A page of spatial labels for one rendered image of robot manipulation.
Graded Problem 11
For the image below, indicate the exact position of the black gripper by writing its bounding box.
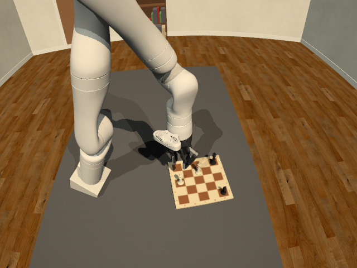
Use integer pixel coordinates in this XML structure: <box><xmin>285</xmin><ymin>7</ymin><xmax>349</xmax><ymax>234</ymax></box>
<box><xmin>164</xmin><ymin>135</ymin><xmax>200</xmax><ymax>170</ymax></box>

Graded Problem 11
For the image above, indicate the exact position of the brown and cream chessboard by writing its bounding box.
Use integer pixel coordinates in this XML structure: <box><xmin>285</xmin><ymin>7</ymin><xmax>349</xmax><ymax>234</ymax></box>
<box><xmin>168</xmin><ymin>155</ymin><xmax>233</xmax><ymax>209</ymax></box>

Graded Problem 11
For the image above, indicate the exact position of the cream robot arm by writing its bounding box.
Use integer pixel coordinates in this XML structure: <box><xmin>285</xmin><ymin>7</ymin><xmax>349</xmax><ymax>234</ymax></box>
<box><xmin>70</xmin><ymin>0</ymin><xmax>198</xmax><ymax>185</ymax></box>

